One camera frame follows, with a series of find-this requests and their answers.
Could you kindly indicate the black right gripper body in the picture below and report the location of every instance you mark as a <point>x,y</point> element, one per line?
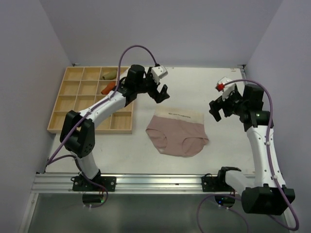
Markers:
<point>233,104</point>

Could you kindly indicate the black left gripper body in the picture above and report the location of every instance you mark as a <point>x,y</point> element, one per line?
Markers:
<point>151,86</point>

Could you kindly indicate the pink underwear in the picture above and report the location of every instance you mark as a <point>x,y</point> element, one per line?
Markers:
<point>177,132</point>

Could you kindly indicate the orange and cream underwear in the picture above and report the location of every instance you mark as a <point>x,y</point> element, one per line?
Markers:
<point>108,88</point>

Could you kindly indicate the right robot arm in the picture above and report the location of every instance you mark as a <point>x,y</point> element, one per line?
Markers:
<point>268,194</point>

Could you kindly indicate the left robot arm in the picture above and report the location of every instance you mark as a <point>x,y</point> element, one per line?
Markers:
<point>78,132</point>

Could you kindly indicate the olive rolled underwear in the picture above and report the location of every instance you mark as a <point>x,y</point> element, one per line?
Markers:
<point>110,75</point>

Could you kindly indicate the wooden compartment tray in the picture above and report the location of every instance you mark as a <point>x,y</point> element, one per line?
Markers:
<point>81,88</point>

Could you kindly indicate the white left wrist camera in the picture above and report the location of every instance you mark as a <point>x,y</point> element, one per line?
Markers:
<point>159,72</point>

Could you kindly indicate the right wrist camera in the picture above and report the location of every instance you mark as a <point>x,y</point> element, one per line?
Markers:
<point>224,86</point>

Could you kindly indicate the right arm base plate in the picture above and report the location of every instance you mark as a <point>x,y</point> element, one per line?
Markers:
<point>212,184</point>

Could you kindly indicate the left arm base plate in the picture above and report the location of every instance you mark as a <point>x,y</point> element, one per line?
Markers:
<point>81,184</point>

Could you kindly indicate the aluminium mounting rail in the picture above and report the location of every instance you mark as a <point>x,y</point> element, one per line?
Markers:
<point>60,183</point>

